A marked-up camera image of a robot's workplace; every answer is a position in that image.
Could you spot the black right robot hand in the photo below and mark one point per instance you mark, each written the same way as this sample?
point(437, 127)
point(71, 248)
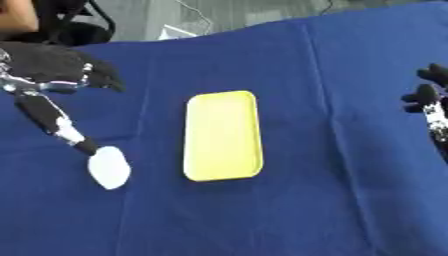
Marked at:
point(430, 96)

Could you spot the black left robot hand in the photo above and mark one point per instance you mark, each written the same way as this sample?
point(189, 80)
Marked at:
point(41, 63)

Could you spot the black chair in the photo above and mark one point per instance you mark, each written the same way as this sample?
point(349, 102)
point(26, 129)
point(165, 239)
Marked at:
point(69, 25)

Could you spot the person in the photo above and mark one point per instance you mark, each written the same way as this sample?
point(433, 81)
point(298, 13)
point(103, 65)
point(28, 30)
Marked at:
point(16, 16)

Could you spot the white oval object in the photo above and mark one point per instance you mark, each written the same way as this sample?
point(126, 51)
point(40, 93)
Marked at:
point(109, 167)

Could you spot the yellow rectangular tray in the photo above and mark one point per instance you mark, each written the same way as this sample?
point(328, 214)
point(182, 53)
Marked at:
point(222, 135)

